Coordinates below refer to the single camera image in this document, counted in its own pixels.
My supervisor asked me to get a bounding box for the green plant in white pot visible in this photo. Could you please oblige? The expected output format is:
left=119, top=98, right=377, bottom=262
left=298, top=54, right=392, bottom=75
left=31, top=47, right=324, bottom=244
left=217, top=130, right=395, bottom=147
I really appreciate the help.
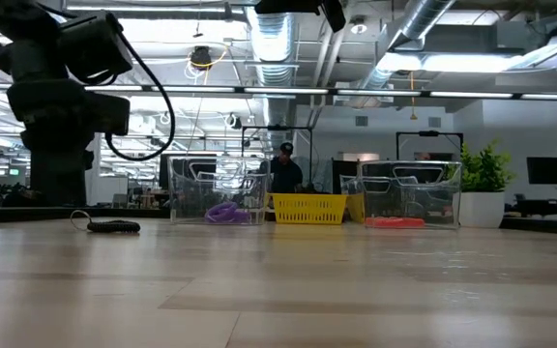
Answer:
left=455, top=138, right=517, bottom=230

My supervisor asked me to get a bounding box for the black left camera cable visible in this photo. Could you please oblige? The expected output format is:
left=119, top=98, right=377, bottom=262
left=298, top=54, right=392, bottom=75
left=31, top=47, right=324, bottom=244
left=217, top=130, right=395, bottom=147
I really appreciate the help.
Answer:
left=104, top=28, right=177, bottom=163

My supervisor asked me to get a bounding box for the black aluminium frame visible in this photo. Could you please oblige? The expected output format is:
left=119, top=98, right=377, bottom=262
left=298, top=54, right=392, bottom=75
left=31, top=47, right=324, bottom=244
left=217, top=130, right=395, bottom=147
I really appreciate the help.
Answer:
left=0, top=205, right=557, bottom=237

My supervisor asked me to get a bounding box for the black spring keychain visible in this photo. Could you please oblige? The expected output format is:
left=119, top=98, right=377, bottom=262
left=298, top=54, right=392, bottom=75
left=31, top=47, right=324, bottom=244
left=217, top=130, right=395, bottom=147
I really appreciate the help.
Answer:
left=69, top=209, right=142, bottom=235

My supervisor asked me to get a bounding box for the black ceiling device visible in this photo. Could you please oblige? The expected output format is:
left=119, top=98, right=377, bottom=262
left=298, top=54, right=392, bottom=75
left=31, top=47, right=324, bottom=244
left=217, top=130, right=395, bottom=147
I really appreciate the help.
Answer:
left=189, top=45, right=215, bottom=72

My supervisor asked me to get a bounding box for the clear plastic bin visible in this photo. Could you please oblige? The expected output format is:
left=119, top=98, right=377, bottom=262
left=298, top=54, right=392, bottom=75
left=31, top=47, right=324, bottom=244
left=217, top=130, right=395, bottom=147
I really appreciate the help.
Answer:
left=357, top=159, right=463, bottom=231
left=167, top=155, right=271, bottom=226

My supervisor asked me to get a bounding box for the silver ventilation duct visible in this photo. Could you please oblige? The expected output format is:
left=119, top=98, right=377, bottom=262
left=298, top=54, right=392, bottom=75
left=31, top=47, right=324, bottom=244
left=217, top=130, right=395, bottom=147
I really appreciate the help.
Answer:
left=355, top=0, right=456, bottom=93
left=244, top=7, right=302, bottom=130

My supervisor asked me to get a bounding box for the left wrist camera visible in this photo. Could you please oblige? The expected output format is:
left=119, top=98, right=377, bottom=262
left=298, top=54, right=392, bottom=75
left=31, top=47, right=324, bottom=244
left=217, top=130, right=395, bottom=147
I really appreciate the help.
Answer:
left=57, top=10, right=134, bottom=87

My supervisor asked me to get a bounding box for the person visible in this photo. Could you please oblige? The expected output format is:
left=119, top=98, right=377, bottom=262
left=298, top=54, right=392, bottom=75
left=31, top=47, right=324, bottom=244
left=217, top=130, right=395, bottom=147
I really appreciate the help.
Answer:
left=258, top=141, right=305, bottom=195

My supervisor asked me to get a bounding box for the bright ceiling light panel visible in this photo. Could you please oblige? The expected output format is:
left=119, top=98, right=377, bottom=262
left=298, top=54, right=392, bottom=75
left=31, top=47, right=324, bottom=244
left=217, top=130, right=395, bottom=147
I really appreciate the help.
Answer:
left=379, top=33, right=557, bottom=73

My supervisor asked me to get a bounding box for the yellow plastic basket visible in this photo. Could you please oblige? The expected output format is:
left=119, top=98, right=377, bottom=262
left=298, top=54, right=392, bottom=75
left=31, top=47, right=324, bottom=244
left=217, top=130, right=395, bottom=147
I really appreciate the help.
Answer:
left=269, top=191, right=365, bottom=226

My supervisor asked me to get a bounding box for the long ceiling light strip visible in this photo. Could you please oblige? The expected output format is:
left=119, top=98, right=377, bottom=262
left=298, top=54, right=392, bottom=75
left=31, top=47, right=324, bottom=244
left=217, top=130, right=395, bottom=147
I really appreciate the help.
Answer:
left=0, top=84, right=557, bottom=101

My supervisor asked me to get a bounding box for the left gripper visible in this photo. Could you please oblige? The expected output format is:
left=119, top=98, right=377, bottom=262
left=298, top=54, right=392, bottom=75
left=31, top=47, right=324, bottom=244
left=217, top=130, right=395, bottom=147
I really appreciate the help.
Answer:
left=6, top=38, right=132, bottom=209

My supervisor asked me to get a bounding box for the black desk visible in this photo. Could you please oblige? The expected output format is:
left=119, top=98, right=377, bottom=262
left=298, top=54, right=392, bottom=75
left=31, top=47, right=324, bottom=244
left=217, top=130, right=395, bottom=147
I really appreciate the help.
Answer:
left=510, top=195, right=557, bottom=221

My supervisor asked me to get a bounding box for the black monitor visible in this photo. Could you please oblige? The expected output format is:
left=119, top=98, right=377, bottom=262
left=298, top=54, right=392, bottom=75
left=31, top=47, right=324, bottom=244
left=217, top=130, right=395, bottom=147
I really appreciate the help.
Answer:
left=525, top=156, right=557, bottom=187

